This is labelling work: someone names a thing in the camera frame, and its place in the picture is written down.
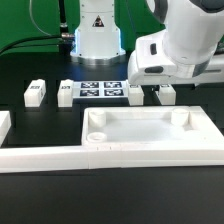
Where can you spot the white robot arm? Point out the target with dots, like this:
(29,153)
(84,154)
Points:
(184,52)

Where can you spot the fiducial marker plate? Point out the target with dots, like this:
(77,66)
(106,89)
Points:
(99,89)

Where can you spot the white desk top tray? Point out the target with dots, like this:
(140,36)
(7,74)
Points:
(120,125)

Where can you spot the white U-shaped fence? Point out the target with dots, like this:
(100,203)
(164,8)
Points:
(95,156)

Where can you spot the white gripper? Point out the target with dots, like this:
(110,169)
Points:
(149,65)

